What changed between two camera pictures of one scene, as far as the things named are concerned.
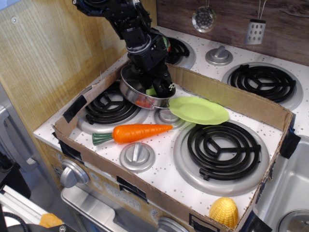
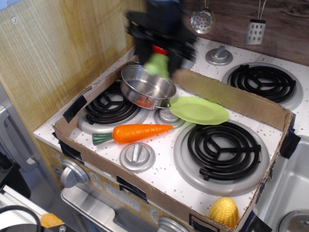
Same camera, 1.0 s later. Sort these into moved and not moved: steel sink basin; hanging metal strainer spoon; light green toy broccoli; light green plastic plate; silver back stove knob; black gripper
Moved: black gripper; light green toy broccoli
Not moved: hanging metal strainer spoon; light green plastic plate; silver back stove knob; steel sink basin
